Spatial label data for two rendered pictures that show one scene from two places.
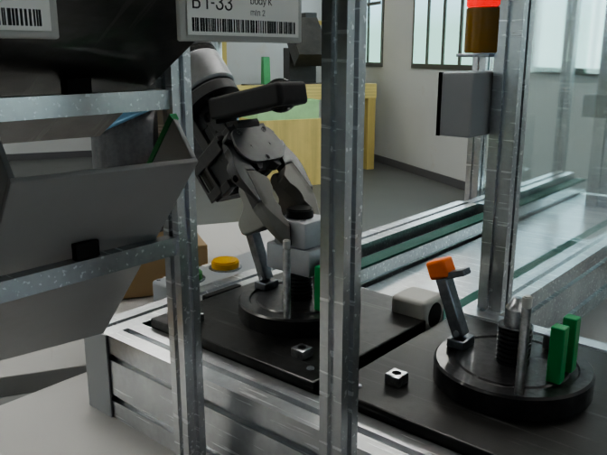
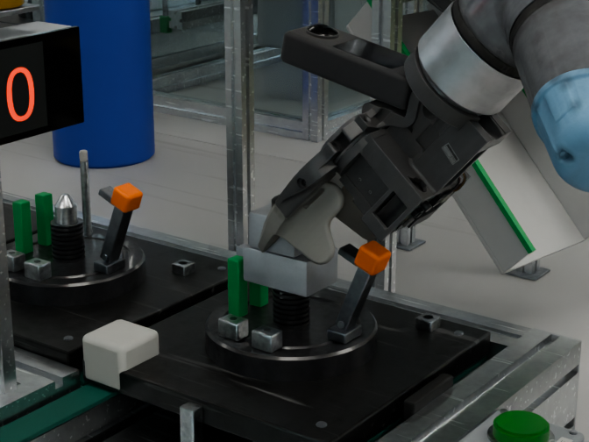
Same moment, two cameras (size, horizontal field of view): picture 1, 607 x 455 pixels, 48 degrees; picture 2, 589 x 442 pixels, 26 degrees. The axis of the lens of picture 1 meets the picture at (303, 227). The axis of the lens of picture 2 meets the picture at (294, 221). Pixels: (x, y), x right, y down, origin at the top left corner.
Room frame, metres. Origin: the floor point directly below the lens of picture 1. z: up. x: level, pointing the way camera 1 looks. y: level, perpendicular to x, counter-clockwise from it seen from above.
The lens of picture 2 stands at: (1.68, -0.07, 1.40)
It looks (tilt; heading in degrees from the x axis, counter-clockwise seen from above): 19 degrees down; 176
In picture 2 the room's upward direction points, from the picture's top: straight up
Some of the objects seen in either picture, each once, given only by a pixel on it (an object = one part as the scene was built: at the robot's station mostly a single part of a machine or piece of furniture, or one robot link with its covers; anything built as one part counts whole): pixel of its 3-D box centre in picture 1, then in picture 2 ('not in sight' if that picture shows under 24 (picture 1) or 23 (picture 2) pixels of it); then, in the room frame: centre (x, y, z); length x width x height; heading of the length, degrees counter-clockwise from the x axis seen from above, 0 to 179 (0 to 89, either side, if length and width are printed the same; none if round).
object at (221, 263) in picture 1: (225, 265); not in sight; (0.94, 0.11, 0.96); 0.04 x 0.04 x 0.02
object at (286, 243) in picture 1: (286, 279); not in sight; (0.67, 0.02, 1.03); 0.01 x 0.01 x 0.08
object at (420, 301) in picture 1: (417, 310); (120, 354); (0.74, -0.13, 0.97); 0.05 x 0.05 x 0.04; 50
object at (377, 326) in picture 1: (299, 320); (291, 354); (0.73, 0.00, 0.96); 0.24 x 0.24 x 0.02; 50
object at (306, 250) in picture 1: (306, 239); (280, 238); (0.72, 0.00, 1.06); 0.08 x 0.04 x 0.07; 50
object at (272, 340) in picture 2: not in sight; (266, 338); (0.78, -0.02, 1.00); 0.02 x 0.01 x 0.02; 50
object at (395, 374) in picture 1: (396, 377); (183, 267); (0.56, -0.08, 0.98); 0.02 x 0.02 x 0.01; 50
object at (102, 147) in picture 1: (127, 138); not in sight; (1.24, 0.32, 1.11); 0.13 x 0.12 x 0.14; 94
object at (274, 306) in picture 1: (299, 305); (291, 332); (0.73, 0.00, 0.98); 0.14 x 0.14 x 0.02
